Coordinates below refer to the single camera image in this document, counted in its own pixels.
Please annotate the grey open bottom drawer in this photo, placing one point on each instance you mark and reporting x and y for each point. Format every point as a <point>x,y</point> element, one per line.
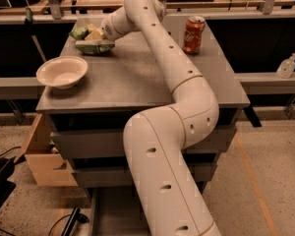
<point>117,211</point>

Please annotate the black power strip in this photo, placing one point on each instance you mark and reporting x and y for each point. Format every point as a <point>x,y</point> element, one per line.
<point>75,216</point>

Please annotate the white paper bowl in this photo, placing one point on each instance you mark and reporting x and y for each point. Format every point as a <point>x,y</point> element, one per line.
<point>62,72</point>

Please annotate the clear sanitizer bottle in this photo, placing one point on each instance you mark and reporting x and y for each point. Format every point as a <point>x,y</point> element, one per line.
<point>286,67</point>

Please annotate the orange soda can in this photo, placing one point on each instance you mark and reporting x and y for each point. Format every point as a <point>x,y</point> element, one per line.
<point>194,28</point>

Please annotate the wooden box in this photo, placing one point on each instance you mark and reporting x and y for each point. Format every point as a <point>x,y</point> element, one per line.
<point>45,162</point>

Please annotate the grey top drawer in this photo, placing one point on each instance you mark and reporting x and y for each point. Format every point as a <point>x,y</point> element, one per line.
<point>109,142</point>

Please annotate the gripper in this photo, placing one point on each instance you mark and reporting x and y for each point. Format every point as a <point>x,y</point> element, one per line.
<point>107,28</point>

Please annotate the green jalapeno chip bag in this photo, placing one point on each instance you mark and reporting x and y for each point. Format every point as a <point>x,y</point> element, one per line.
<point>90,47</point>

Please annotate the grey middle drawer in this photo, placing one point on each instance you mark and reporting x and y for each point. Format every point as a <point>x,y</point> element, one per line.
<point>121,176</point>

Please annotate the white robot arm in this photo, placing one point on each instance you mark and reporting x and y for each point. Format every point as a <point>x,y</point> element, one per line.
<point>154,139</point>

